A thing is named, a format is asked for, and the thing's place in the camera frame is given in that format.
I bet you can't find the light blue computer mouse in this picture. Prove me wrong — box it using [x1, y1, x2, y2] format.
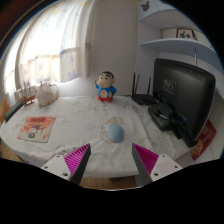
[108, 123, 125, 144]

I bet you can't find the black computer monitor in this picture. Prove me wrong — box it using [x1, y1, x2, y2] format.
[147, 57, 217, 149]

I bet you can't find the red printed paper packet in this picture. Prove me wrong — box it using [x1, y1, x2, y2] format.
[190, 119, 218, 162]

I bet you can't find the large white conch shell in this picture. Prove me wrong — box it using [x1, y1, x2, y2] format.
[35, 80, 61, 108]

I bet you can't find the wooden sailing ship model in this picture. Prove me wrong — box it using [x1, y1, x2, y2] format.
[17, 83, 38, 107]

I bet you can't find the white wall shelf unit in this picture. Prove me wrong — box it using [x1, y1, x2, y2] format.
[136, 0, 218, 69]

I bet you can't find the red printed mouse pad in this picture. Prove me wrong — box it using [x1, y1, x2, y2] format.
[17, 115, 57, 144]

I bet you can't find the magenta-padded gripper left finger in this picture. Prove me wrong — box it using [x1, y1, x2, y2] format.
[40, 143, 92, 186]

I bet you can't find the cartoon boy figurine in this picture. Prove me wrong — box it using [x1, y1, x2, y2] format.
[95, 70, 118, 103]

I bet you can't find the white printed tablecloth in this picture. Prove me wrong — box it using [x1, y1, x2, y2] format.
[0, 94, 205, 180]

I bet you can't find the white star-print curtain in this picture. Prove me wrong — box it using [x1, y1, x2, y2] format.
[2, 0, 98, 98]

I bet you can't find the black router with antennas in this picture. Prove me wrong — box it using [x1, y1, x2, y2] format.
[130, 71, 160, 107]

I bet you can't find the dark computer keyboard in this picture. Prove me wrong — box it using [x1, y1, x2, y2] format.
[3, 101, 26, 123]

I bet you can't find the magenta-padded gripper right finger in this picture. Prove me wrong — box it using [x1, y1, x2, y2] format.
[131, 143, 184, 187]

